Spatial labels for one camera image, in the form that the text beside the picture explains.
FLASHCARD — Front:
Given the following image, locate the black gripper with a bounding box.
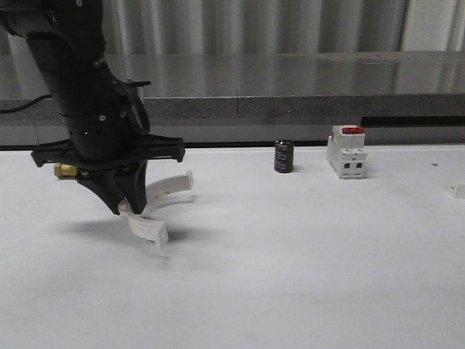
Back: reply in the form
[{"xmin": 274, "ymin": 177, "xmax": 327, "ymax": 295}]
[{"xmin": 31, "ymin": 135, "xmax": 185, "ymax": 215}]

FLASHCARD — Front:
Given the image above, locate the white half pipe clamp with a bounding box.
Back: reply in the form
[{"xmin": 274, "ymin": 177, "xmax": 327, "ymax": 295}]
[
  {"xmin": 447, "ymin": 182, "xmax": 465, "ymax": 199},
  {"xmin": 118, "ymin": 169, "xmax": 195, "ymax": 250}
]

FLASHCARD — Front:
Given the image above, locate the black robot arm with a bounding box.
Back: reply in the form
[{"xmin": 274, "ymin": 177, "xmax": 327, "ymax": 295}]
[{"xmin": 1, "ymin": 1, "xmax": 185, "ymax": 214}]

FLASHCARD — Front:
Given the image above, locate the brass valve red handwheel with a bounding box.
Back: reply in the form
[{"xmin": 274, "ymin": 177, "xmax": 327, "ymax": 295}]
[{"xmin": 54, "ymin": 163, "xmax": 78, "ymax": 179}]

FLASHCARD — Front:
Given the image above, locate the grey stone counter ledge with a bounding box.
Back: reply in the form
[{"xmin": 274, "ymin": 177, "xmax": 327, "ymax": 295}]
[{"xmin": 0, "ymin": 50, "xmax": 465, "ymax": 146}]

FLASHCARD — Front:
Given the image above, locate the black cylindrical capacitor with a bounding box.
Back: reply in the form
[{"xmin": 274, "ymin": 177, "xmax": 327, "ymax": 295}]
[{"xmin": 274, "ymin": 140, "xmax": 294, "ymax": 173}]

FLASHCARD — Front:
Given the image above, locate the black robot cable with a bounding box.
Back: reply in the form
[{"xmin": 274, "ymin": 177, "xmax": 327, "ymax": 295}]
[{"xmin": 0, "ymin": 93, "xmax": 54, "ymax": 114}]

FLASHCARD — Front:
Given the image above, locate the white circuit breaker red switch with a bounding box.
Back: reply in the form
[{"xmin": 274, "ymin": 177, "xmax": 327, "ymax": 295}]
[{"xmin": 327, "ymin": 125, "xmax": 367, "ymax": 179}]

